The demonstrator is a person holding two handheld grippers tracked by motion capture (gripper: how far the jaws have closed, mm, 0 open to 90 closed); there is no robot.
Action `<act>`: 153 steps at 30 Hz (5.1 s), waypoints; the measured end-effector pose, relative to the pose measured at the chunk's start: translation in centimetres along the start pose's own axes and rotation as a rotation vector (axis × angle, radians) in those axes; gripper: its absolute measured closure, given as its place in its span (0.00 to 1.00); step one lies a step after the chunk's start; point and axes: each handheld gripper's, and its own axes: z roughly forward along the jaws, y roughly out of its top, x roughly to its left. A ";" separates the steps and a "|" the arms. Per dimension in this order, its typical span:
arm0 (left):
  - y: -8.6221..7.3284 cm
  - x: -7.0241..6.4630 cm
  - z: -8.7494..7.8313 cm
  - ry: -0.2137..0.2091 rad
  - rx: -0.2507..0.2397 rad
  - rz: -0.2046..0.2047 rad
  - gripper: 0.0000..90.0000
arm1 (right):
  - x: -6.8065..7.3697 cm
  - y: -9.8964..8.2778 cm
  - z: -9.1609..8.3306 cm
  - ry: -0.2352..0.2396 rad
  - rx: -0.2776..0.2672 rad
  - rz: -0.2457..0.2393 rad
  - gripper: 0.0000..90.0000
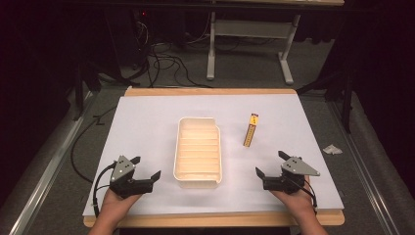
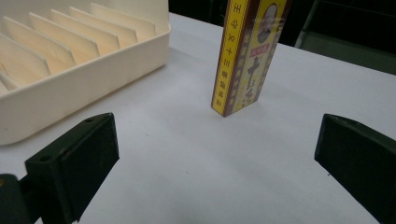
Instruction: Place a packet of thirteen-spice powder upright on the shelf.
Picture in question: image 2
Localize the yellow and brown carton box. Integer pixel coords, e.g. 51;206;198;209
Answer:
211;0;293;119

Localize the cream plastic divider rack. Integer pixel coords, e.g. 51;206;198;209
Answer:
0;0;172;147

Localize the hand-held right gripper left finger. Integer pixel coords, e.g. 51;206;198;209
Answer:
24;112;120;224

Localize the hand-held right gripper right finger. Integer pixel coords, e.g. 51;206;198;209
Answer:
314;113;396;224

